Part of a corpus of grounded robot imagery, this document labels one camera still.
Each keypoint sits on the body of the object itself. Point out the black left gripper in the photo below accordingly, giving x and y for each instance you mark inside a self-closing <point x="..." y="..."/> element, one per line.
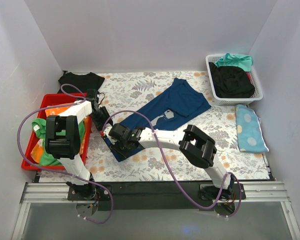
<point x="103" y="119"/>

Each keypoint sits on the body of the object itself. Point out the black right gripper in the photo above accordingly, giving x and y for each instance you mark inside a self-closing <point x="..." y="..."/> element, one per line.
<point x="115" y="146"/>

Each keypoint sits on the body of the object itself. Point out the dark blue t shirt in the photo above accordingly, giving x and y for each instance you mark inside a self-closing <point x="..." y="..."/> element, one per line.
<point x="173" y="108"/>

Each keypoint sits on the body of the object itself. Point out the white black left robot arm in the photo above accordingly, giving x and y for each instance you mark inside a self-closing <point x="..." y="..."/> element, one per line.
<point x="62" y="134"/>

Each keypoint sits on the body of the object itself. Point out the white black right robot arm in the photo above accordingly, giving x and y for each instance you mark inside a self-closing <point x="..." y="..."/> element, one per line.
<point x="197" y="147"/>

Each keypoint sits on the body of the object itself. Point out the floral patterned table mat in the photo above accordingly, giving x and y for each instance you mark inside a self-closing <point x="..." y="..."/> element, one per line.
<point x="126" y="92"/>

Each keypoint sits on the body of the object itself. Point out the black t shirt on table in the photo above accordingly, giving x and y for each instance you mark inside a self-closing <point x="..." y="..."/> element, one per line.
<point x="82" y="81"/>

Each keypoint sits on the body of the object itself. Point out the orange white patterned shirt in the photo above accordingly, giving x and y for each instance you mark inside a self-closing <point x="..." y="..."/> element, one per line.
<point x="59" y="111"/>

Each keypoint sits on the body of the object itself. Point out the green t shirt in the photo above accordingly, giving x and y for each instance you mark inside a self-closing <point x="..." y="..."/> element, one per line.
<point x="39" y="154"/>

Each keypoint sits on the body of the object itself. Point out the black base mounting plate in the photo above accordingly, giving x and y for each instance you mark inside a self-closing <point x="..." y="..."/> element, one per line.
<point x="160" y="195"/>

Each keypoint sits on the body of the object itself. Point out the black garment in basket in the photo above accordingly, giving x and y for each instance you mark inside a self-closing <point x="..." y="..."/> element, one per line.
<point x="231" y="82"/>

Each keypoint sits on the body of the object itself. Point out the light blue polka dot cloth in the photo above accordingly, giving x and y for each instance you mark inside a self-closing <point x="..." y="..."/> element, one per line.
<point x="249" y="134"/>

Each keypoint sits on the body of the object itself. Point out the white plastic laundry basket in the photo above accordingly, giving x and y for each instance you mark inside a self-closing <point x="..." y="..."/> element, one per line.
<point x="257" y="96"/>

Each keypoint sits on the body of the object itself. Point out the teal garment in basket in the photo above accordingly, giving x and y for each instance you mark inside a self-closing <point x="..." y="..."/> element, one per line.
<point x="242" y="61"/>

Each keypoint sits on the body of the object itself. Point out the aluminium frame rail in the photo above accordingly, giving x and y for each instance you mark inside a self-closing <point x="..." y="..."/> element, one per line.
<point x="153" y="211"/>

